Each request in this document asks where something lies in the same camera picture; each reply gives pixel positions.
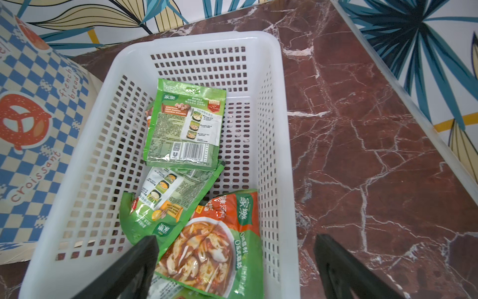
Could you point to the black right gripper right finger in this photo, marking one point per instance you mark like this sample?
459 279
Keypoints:
345 277

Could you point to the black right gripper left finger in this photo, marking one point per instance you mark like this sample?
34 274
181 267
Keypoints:
129 277

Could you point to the green barcode condiment packet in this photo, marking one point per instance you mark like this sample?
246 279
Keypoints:
184 126

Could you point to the blue checkered paper bag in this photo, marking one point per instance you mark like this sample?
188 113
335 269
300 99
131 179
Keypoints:
46 99

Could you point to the green white condiment packet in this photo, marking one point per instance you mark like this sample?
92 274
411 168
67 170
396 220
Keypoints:
165 203

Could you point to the green soup condiment packet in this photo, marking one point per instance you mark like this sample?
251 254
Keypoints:
217 255

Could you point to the white plastic basket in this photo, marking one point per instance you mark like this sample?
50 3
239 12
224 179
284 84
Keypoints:
82 237

